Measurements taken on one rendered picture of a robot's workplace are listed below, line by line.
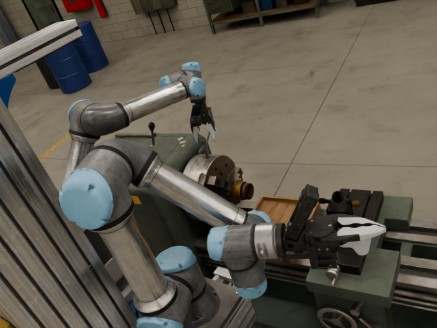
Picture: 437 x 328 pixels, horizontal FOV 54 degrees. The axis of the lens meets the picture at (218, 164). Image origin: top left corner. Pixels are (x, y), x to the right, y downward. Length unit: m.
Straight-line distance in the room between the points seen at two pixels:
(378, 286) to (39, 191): 1.14
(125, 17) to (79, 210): 9.79
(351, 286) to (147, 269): 0.83
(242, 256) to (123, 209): 0.27
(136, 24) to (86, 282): 9.51
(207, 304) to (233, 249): 0.44
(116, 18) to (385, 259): 9.69
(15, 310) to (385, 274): 1.19
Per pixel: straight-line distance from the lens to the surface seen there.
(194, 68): 1.84
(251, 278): 0.98
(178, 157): 1.99
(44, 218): 1.11
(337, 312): 1.77
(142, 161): 1.00
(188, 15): 9.65
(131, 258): 1.02
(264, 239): 0.89
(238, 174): 1.98
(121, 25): 10.78
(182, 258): 1.23
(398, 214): 1.89
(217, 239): 0.92
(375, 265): 1.70
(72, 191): 0.90
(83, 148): 1.65
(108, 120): 1.53
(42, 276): 1.15
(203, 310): 1.33
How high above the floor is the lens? 2.19
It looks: 31 degrees down
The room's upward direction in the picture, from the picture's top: 20 degrees counter-clockwise
